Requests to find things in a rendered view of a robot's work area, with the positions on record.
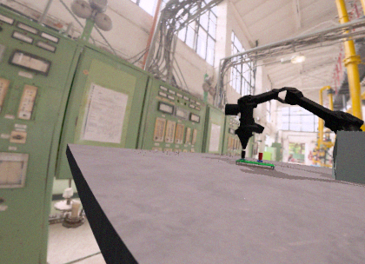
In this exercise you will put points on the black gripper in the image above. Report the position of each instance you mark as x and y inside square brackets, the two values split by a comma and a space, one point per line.
[245, 130]

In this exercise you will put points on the green circuit board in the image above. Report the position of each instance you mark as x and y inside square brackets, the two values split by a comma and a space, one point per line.
[259, 162]

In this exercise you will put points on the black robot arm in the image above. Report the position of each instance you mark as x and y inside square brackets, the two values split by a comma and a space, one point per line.
[335, 120]

